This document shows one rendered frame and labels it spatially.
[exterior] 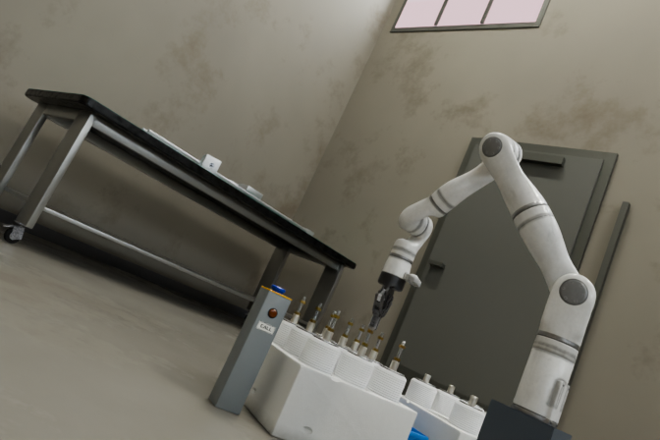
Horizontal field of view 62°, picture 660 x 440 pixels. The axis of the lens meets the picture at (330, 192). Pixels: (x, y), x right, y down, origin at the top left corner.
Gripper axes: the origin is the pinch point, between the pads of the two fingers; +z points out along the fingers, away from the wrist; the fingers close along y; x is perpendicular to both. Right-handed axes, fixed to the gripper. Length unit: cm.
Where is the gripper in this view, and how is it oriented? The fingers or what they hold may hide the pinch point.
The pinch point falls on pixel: (374, 322)
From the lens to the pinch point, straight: 159.8
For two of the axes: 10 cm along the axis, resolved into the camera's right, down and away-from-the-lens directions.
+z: -4.1, 8.9, -2.1
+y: -2.8, -3.4, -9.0
